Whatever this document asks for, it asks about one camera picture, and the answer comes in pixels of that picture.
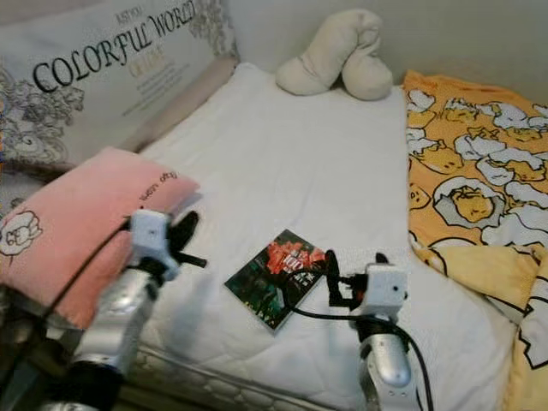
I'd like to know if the patterned white headboard cover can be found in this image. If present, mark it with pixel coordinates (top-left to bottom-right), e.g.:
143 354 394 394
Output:
0 0 239 223

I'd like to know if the beige folded pillow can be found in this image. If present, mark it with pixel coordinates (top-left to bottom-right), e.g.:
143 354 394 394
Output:
276 9 395 102

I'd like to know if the dark red-green book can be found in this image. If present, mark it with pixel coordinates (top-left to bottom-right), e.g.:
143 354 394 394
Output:
224 229 328 332

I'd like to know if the white quilted mattress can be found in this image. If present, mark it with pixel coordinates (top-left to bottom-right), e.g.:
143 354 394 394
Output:
43 62 523 411

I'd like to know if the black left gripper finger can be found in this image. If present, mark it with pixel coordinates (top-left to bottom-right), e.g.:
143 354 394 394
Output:
170 211 200 253

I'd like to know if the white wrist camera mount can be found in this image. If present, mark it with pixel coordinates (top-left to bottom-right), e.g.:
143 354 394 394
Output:
362 264 408 322
128 210 172 279

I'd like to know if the orange duck print blanket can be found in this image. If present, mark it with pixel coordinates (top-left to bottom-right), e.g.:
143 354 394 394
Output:
402 70 548 411

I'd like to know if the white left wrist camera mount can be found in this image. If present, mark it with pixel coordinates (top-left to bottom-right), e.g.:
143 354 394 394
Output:
128 210 172 279

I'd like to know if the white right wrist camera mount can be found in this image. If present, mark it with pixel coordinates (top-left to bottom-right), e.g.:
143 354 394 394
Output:
362 264 408 322

